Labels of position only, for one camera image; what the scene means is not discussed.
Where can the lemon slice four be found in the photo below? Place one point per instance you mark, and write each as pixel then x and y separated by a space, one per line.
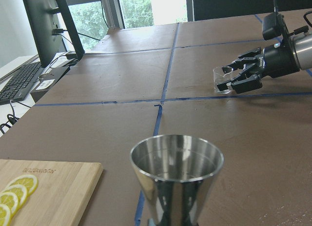
pixel 5 215

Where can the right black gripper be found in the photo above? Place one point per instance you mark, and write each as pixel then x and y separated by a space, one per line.
pixel 273 61

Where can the steel jigger shaker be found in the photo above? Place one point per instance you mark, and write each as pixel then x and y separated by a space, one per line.
pixel 176 174

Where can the black box on desk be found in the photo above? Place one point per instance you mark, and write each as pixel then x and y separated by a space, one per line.
pixel 48 81

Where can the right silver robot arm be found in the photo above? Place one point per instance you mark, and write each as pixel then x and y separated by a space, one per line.
pixel 301 47

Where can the lemon slice two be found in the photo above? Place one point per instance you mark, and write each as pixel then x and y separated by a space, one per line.
pixel 20 191

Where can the lemon slice one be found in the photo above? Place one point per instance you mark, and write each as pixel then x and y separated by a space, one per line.
pixel 28 180

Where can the wooden cutting board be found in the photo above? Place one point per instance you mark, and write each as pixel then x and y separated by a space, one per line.
pixel 63 192

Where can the black computer monitor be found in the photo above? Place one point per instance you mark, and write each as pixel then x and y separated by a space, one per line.
pixel 46 30

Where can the lemon slice three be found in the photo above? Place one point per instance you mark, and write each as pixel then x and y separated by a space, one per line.
pixel 11 200

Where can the black keyboard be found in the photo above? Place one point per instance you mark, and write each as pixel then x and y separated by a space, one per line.
pixel 21 83

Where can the clear glass measuring cup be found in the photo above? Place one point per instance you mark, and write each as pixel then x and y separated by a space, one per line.
pixel 222 74

